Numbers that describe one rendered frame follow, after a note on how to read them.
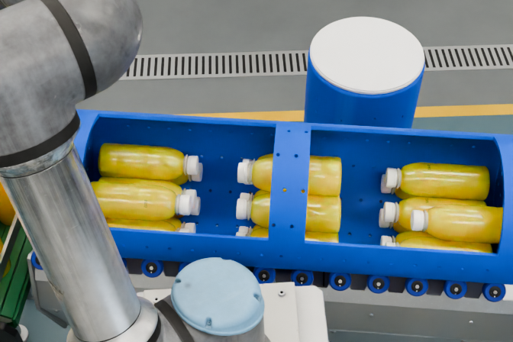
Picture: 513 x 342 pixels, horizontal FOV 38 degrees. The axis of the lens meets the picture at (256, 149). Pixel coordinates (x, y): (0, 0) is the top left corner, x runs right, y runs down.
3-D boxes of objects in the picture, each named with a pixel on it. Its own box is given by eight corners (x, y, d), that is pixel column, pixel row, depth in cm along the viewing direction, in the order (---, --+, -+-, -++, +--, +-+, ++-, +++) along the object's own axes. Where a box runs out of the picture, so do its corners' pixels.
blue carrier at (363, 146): (511, 314, 144) (553, 219, 124) (62, 282, 149) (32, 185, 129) (491, 202, 164) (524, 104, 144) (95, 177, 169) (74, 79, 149)
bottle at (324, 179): (342, 153, 141) (247, 147, 142) (341, 185, 137) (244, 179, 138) (340, 172, 147) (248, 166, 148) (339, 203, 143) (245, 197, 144)
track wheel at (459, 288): (469, 279, 146) (466, 275, 148) (445, 278, 146) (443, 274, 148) (466, 301, 147) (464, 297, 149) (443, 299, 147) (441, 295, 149)
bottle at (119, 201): (95, 180, 147) (185, 186, 147) (92, 215, 147) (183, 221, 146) (85, 181, 141) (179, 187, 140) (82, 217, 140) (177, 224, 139)
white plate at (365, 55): (443, 79, 176) (442, 83, 177) (399, 8, 194) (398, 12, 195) (330, 101, 171) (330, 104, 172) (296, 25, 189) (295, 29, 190)
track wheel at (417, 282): (430, 276, 146) (428, 273, 148) (406, 275, 147) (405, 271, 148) (427, 298, 147) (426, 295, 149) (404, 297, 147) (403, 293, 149)
